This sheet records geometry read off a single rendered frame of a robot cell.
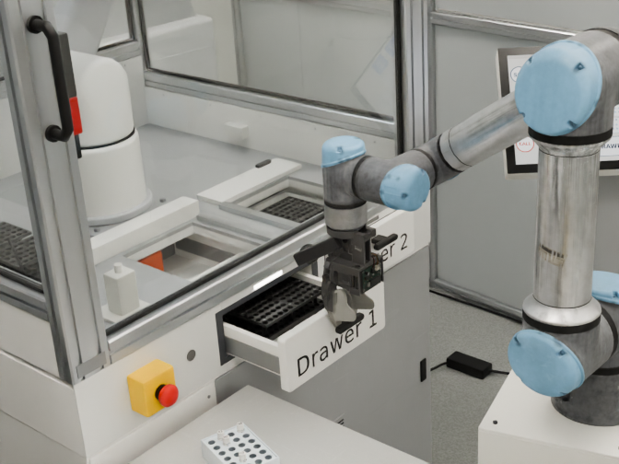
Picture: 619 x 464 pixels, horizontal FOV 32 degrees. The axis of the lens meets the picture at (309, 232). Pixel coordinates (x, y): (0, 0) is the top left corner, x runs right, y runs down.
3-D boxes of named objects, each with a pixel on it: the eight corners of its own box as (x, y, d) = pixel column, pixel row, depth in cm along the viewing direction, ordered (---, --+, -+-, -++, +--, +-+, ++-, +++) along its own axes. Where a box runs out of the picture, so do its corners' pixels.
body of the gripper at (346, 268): (358, 300, 186) (356, 237, 181) (321, 288, 191) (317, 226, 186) (385, 284, 191) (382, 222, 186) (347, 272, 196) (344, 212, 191)
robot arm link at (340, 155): (348, 153, 174) (309, 143, 180) (351, 214, 179) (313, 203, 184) (378, 139, 180) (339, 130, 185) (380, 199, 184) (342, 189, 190)
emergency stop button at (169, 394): (182, 401, 184) (180, 382, 182) (165, 412, 181) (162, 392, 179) (170, 396, 185) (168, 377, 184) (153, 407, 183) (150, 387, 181)
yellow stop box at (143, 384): (181, 400, 187) (176, 365, 184) (150, 420, 182) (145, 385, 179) (161, 391, 190) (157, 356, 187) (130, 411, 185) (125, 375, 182)
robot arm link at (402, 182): (444, 156, 176) (391, 143, 183) (403, 175, 168) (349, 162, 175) (444, 199, 179) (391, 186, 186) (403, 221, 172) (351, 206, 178)
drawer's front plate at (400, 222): (414, 250, 241) (414, 205, 236) (333, 301, 221) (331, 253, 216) (408, 249, 242) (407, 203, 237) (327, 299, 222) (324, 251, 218)
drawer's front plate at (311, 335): (385, 327, 210) (383, 277, 206) (288, 394, 190) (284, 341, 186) (378, 324, 211) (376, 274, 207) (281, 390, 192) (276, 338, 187)
